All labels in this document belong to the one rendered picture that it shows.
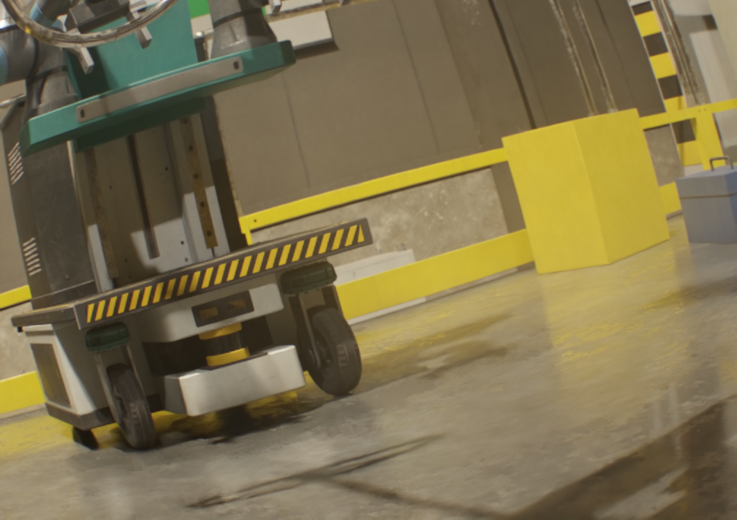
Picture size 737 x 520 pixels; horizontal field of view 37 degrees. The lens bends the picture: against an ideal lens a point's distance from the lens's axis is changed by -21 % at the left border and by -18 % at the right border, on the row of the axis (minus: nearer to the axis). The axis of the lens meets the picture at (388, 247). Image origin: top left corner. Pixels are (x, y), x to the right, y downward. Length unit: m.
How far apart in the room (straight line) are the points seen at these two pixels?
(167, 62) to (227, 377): 0.72
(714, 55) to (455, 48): 4.65
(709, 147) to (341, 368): 2.61
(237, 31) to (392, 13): 6.85
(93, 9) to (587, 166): 1.93
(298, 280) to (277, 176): 6.36
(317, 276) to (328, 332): 0.11
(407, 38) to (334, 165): 1.15
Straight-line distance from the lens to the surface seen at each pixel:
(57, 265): 2.74
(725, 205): 3.17
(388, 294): 3.99
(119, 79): 2.64
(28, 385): 3.66
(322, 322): 2.52
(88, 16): 2.12
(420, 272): 4.03
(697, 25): 5.13
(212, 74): 2.54
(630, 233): 3.71
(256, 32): 2.61
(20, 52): 2.41
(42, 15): 2.27
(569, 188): 3.70
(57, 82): 2.45
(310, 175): 8.96
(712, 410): 1.48
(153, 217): 2.71
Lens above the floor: 0.37
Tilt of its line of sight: 3 degrees down
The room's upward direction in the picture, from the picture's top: 15 degrees counter-clockwise
